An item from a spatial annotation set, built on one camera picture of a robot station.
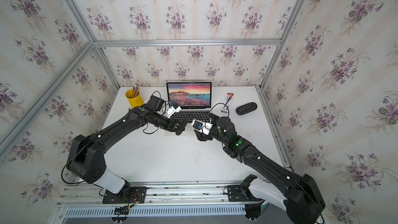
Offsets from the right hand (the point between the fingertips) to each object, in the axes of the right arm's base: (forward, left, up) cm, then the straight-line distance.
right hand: (202, 119), depth 77 cm
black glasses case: (+22, -29, -19) cm, 41 cm away
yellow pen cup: (+22, +46, -13) cm, 52 cm away
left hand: (-2, +11, -5) cm, 12 cm away
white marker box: (+27, -18, -20) cm, 38 cm away
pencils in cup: (+26, +44, -6) cm, 51 cm away
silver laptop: (+25, +6, -12) cm, 28 cm away
